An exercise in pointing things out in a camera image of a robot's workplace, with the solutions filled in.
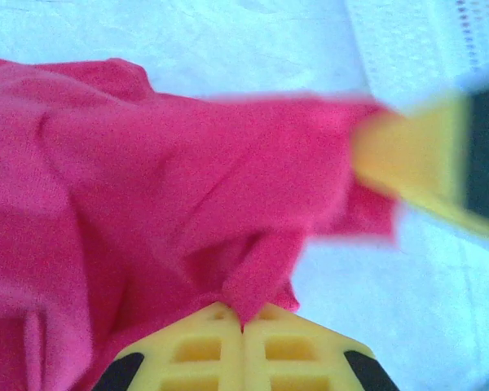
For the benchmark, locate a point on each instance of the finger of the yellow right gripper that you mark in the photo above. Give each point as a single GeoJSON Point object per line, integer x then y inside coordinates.
{"type": "Point", "coordinates": [415, 159]}

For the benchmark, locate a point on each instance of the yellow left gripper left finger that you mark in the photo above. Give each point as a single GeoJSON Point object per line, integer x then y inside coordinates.
{"type": "Point", "coordinates": [195, 354]}

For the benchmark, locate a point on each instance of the white perforated plastic basket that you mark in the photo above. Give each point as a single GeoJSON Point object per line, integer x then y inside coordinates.
{"type": "Point", "coordinates": [432, 40]}

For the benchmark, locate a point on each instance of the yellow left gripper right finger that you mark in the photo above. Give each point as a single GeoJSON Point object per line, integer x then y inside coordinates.
{"type": "Point", "coordinates": [293, 354]}

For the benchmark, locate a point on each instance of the red t-shirt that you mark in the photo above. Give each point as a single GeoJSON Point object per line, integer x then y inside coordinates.
{"type": "Point", "coordinates": [146, 183]}

